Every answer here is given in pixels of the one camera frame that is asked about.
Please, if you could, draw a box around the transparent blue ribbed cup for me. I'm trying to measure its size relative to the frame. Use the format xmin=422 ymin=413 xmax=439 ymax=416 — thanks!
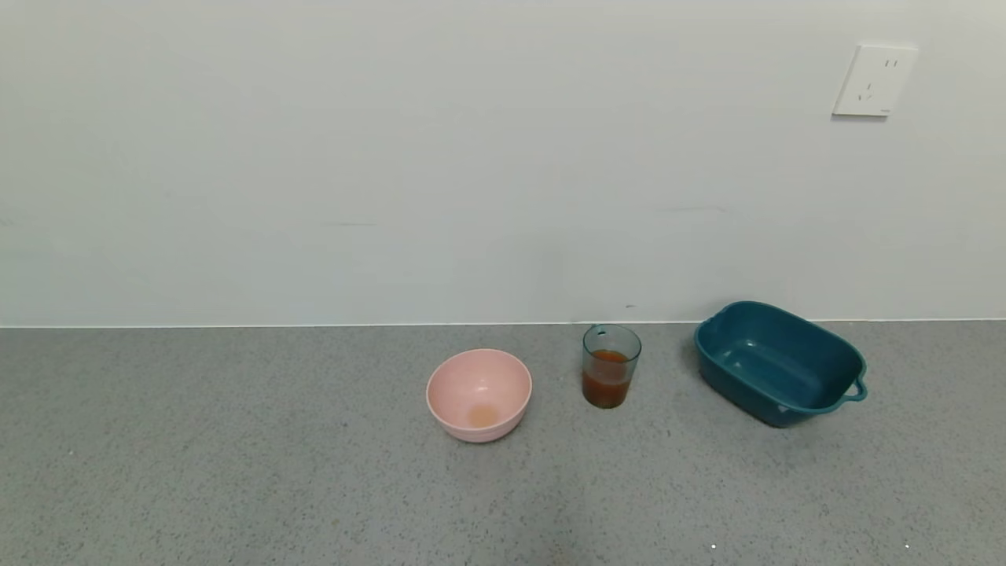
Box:
xmin=582 ymin=323 xmax=642 ymax=410

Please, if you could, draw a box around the reddish brown liquid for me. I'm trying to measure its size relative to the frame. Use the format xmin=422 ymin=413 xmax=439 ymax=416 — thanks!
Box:
xmin=582 ymin=350 xmax=634 ymax=409

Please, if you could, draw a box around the teal plastic tub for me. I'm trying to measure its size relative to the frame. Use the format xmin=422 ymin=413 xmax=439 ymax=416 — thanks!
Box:
xmin=693 ymin=300 xmax=868 ymax=428

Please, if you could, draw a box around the pink ribbed bowl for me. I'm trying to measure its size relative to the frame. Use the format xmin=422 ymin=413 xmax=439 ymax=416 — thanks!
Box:
xmin=426 ymin=348 xmax=533 ymax=443

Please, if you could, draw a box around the white wall socket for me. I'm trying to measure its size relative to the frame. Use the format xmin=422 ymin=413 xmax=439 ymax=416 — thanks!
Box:
xmin=832 ymin=44 xmax=920 ymax=119

